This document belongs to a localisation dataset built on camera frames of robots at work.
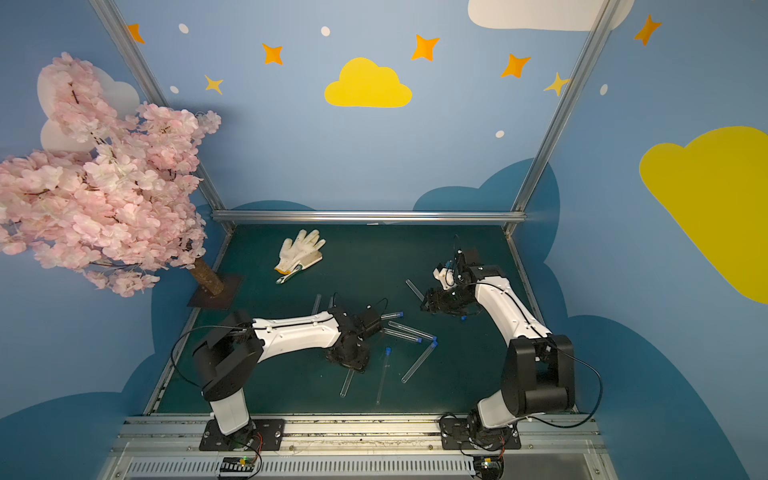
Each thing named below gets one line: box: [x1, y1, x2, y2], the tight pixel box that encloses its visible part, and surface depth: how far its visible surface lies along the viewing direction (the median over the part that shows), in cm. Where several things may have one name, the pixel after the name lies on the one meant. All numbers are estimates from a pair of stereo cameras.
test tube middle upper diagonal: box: [388, 320, 438, 342], surface depth 95 cm
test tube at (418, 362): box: [400, 340, 438, 384], surface depth 88 cm
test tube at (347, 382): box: [339, 368, 355, 398], surface depth 84 cm
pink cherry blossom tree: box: [0, 52, 223, 297], surface depth 61 cm
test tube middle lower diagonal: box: [383, 327, 423, 343], surface depth 93 cm
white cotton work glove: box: [274, 229, 326, 275], surface depth 114 cm
